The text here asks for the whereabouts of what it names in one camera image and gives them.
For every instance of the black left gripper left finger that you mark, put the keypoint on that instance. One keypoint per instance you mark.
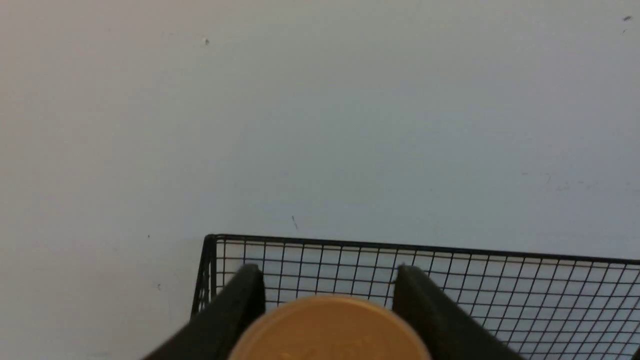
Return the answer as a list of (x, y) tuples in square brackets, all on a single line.
[(213, 332)]

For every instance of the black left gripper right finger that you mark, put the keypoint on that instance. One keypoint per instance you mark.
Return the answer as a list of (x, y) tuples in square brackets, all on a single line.
[(447, 331)]

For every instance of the large cooking wine bottle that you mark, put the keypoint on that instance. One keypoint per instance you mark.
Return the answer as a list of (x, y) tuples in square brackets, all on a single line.
[(330, 328)]

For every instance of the black wire mesh shelf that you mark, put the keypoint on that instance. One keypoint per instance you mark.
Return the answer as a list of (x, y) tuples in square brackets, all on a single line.
[(544, 306)]

